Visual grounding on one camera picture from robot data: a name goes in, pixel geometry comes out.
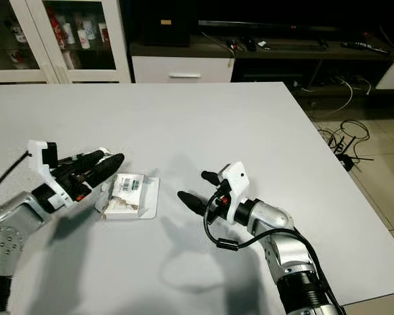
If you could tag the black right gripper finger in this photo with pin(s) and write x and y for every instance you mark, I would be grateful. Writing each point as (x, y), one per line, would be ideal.
(213, 178)
(196, 203)

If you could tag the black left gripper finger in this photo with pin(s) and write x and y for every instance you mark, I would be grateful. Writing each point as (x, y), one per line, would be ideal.
(107, 170)
(90, 159)

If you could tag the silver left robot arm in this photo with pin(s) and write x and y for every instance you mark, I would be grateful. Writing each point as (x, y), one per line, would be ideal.
(10, 243)

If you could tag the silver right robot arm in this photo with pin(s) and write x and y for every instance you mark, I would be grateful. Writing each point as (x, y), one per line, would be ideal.
(285, 259)

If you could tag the white drawer front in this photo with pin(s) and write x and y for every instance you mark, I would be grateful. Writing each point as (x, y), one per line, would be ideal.
(210, 69)

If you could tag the white glass door cabinet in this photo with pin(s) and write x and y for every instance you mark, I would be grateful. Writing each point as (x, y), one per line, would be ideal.
(123, 52)

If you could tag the red bottle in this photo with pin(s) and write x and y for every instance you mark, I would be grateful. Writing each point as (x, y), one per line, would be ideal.
(59, 29)

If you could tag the dark television stand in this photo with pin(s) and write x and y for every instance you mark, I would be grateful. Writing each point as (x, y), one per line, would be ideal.
(282, 51)

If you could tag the black speaker box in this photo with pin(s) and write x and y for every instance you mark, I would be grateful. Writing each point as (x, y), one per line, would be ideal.
(165, 36)

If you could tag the black television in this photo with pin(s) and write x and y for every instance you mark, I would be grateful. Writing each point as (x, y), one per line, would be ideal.
(289, 26)

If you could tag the black remote control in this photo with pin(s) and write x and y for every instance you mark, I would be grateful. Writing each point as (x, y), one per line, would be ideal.
(364, 47)

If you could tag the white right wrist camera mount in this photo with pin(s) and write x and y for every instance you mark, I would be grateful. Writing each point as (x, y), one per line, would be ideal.
(236, 178)

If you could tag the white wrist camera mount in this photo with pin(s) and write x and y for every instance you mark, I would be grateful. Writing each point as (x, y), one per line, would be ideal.
(236, 178)
(38, 156)

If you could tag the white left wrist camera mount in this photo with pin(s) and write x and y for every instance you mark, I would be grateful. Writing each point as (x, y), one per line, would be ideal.
(38, 156)

